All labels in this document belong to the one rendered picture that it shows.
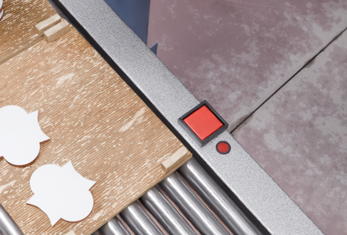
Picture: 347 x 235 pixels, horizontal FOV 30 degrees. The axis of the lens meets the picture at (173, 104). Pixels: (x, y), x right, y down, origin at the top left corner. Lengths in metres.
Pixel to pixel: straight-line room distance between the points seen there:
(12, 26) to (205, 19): 1.33
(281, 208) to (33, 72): 0.58
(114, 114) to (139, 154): 0.10
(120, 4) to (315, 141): 0.97
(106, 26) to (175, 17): 1.20
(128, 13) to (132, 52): 0.49
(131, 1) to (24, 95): 0.62
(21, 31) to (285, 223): 0.69
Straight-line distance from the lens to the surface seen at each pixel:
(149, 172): 1.27
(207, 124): 1.34
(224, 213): 1.28
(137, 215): 1.26
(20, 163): 1.28
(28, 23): 1.47
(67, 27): 1.43
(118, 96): 1.35
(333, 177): 2.42
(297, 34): 2.71
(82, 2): 1.52
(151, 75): 1.40
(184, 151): 1.27
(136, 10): 1.92
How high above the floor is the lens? 2.10
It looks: 60 degrees down
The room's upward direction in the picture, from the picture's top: 9 degrees clockwise
